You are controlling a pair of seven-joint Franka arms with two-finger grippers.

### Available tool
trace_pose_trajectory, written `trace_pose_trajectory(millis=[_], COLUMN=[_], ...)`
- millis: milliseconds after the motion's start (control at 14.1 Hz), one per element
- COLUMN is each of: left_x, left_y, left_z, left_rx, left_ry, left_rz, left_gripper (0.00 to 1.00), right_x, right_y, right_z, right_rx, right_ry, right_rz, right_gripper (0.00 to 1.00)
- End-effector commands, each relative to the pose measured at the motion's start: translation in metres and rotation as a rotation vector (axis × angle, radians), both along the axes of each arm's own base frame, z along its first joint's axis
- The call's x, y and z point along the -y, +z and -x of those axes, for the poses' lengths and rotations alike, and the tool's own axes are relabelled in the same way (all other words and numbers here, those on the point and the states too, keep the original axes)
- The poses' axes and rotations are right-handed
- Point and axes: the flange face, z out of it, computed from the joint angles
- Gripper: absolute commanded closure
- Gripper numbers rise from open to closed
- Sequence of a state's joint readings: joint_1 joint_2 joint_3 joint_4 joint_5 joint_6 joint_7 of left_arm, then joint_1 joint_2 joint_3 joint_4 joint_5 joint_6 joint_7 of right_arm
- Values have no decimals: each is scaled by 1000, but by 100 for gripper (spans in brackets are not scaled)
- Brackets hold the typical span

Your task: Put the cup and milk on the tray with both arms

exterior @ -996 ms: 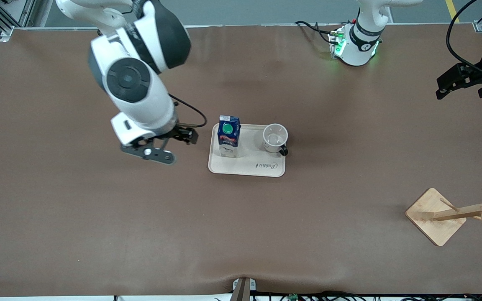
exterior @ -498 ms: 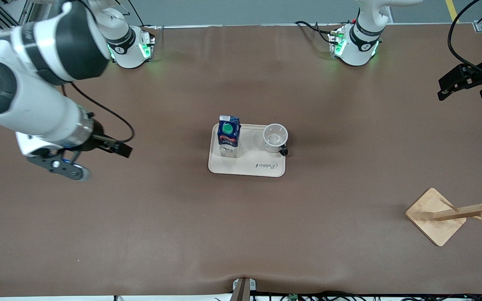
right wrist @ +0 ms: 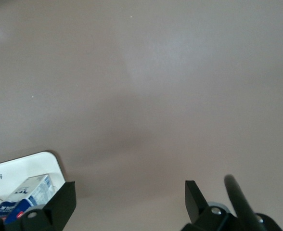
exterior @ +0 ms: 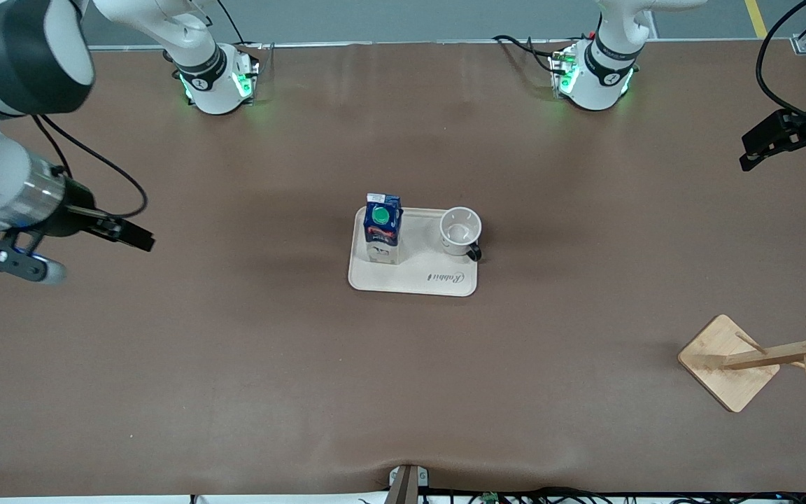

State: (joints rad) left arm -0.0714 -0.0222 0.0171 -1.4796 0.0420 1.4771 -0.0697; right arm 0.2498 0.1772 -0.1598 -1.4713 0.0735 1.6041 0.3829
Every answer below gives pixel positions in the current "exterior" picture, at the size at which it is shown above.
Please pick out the wooden mug stand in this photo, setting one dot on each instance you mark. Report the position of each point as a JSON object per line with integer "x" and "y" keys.
{"x": 725, "y": 371}

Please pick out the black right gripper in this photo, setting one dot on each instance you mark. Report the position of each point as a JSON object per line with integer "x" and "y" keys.
{"x": 72, "y": 208}

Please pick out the blue milk carton green cap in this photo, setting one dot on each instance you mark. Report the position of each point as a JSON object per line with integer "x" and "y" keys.
{"x": 382, "y": 224}

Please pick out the metal base connector plate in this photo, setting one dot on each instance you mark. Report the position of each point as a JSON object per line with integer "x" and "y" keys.
{"x": 255, "y": 73}
{"x": 561, "y": 70}

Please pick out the cream tray with bear print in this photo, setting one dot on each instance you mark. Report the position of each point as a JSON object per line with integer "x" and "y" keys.
{"x": 417, "y": 280}

